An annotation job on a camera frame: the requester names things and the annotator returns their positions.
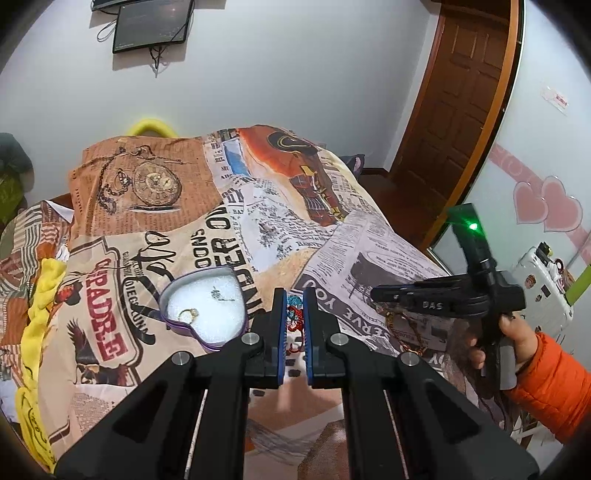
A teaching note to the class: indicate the purple heart-shaped jewelry box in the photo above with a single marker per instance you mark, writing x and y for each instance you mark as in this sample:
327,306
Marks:
203,309

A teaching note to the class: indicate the wall-mounted black monitor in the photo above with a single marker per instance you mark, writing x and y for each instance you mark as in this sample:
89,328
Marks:
106,3
152,23

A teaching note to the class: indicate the pink heart decoration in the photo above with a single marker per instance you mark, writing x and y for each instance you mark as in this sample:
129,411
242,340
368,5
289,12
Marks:
547,205

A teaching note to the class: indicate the yellow cloth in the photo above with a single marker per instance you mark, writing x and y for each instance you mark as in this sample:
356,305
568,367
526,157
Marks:
39,318

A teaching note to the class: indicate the person's right forearm orange sleeve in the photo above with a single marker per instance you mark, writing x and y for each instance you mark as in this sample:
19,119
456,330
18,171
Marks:
558,387

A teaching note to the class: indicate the white suitcase with stickers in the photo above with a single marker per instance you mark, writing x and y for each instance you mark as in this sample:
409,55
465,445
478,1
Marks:
547,286

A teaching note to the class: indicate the small silver earring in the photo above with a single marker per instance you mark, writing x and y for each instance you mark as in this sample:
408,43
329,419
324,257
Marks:
219,294

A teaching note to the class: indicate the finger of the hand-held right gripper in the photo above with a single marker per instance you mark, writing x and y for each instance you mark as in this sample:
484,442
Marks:
434,308
415,290

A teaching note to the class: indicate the person's right hand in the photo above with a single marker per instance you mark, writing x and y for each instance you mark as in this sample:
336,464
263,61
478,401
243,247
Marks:
519,339

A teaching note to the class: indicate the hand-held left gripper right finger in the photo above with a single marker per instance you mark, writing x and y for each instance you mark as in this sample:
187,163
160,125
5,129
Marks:
308,350

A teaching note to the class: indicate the green clothing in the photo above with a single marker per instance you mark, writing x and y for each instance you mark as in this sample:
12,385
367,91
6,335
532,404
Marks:
11,180

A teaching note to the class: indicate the white wall label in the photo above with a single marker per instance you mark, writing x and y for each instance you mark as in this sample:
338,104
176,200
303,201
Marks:
555,97

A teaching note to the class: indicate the yellow pillow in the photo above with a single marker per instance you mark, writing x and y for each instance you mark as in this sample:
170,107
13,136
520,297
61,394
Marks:
150,124

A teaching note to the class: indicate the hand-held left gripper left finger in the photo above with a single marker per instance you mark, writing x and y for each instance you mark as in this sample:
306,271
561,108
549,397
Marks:
280,350

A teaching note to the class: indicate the newspaper printed blanket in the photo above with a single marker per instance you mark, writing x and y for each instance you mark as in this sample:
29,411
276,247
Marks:
277,217

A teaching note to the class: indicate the brown wooden door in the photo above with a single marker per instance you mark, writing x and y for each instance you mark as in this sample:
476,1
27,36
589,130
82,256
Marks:
461,101

